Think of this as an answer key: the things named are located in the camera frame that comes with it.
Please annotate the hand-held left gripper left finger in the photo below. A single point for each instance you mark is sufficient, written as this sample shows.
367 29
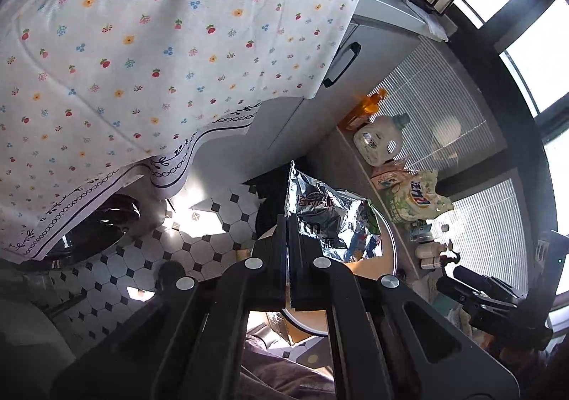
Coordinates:
282 257

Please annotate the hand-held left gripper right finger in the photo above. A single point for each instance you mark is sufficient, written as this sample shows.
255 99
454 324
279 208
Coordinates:
302 266

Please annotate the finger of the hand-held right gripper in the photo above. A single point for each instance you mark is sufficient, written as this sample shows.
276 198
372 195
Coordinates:
486 282
455 293

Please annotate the silver foil snack bag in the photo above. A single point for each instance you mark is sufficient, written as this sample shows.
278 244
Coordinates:
338 213

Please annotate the round trash bin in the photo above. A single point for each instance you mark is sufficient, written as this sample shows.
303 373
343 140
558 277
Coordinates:
369 269

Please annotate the small white pump bottle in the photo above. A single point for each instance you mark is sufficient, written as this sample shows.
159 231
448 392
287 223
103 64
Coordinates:
433 257

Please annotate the ribbed white panel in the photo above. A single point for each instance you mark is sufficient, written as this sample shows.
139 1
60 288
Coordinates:
426 106
489 235

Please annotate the green and white detergent pouch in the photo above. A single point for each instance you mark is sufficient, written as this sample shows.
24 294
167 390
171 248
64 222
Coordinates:
418 197

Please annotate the person's dark trouser leg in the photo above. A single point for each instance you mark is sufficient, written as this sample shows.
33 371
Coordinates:
275 373

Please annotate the pink and white refill pouch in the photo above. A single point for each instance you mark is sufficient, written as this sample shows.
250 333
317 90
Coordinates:
391 177

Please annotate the white washing machine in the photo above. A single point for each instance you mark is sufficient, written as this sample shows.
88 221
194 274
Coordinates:
311 124

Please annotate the white detergent bottle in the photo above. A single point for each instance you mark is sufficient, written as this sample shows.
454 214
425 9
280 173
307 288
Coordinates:
378 140

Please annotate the orange bottle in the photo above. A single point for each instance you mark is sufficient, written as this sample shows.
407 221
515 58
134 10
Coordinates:
362 111

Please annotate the floral white tablecloth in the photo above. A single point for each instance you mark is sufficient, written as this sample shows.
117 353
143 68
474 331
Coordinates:
133 48

